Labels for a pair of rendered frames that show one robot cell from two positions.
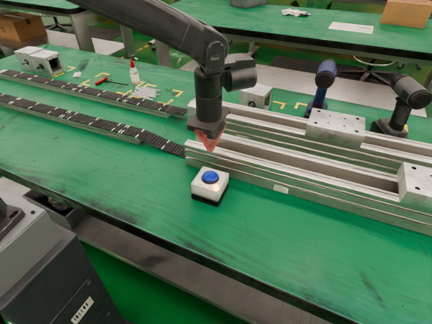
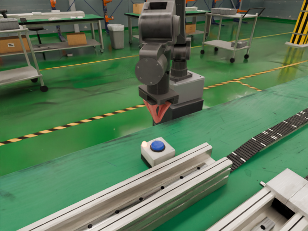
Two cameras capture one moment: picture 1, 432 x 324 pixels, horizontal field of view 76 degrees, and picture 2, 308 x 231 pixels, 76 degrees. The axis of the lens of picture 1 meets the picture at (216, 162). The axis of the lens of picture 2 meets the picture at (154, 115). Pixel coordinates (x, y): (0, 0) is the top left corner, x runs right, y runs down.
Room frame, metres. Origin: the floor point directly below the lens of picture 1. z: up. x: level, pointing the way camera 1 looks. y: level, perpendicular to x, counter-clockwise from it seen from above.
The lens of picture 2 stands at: (0.80, -0.38, 1.25)
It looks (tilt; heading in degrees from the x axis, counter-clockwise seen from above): 32 degrees down; 125
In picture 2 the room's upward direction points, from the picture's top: straight up
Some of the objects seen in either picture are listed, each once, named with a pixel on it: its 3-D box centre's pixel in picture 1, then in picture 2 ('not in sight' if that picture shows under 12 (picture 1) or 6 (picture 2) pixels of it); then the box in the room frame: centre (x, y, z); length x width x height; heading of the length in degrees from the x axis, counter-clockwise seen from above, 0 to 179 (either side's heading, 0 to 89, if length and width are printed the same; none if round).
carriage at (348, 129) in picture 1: (333, 130); not in sight; (0.72, -0.37, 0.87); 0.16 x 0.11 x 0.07; 67
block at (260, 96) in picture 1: (254, 101); not in sight; (0.99, -0.15, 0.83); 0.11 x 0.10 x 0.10; 149
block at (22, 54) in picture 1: (30, 60); not in sight; (1.44, 0.96, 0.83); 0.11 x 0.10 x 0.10; 160
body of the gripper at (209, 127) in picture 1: (209, 108); (158, 83); (0.54, 0.02, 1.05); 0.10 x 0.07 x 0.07; 157
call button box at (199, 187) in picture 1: (211, 183); (159, 155); (0.55, 0.01, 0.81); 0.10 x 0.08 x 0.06; 157
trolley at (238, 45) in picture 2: not in sight; (229, 33); (-0.48, 4.29, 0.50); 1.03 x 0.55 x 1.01; 160
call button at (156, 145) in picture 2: (209, 177); (157, 146); (0.54, 0.02, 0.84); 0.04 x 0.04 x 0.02
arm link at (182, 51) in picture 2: not in sight; (180, 54); (0.36, 0.46, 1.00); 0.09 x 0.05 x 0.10; 112
